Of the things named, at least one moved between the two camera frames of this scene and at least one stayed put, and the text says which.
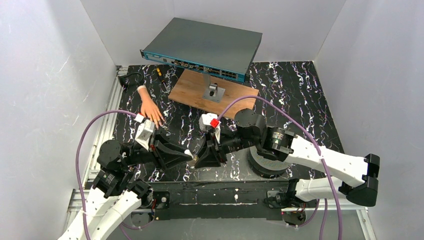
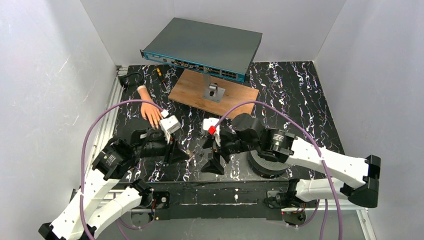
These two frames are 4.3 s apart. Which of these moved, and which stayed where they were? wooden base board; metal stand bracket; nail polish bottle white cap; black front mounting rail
Moved: nail polish bottle white cap
Stayed: black front mounting rail; wooden base board; metal stand bracket
